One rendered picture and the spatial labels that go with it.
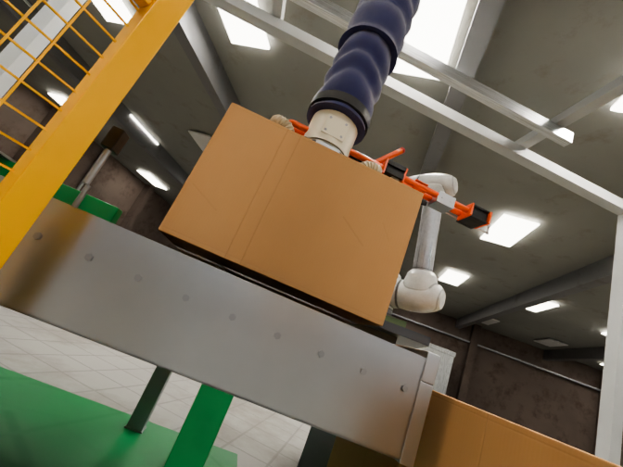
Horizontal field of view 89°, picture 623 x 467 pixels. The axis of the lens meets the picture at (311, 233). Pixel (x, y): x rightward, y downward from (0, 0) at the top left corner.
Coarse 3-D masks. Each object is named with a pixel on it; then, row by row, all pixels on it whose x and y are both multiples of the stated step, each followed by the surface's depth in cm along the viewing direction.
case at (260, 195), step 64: (256, 128) 87; (192, 192) 79; (256, 192) 82; (320, 192) 86; (384, 192) 90; (192, 256) 101; (256, 256) 79; (320, 256) 82; (384, 256) 85; (384, 320) 81
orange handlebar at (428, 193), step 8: (296, 120) 108; (296, 128) 111; (304, 128) 107; (352, 152) 109; (368, 160) 110; (408, 184) 116; (416, 184) 112; (424, 184) 113; (424, 192) 113; (432, 192) 113; (456, 208) 118; (464, 208) 114
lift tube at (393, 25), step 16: (368, 0) 122; (384, 0) 119; (400, 0) 120; (416, 0) 127; (352, 16) 125; (368, 16) 117; (384, 16) 116; (400, 16) 119; (352, 32) 118; (384, 32) 114; (400, 32) 119; (400, 48) 124
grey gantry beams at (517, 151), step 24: (216, 0) 308; (240, 0) 309; (264, 24) 312; (288, 24) 314; (312, 48) 316; (336, 48) 320; (408, 96) 326; (600, 96) 266; (456, 120) 331; (552, 120) 310; (576, 120) 293; (504, 144) 338; (528, 144) 337; (528, 168) 351; (552, 168) 344; (576, 192) 357; (600, 192) 351
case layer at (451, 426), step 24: (432, 408) 70; (456, 408) 64; (432, 432) 67; (456, 432) 61; (480, 432) 56; (504, 432) 52; (528, 432) 48; (336, 456) 102; (360, 456) 89; (384, 456) 79; (432, 456) 64; (456, 456) 59; (480, 456) 54; (504, 456) 50; (528, 456) 47; (552, 456) 44; (576, 456) 41
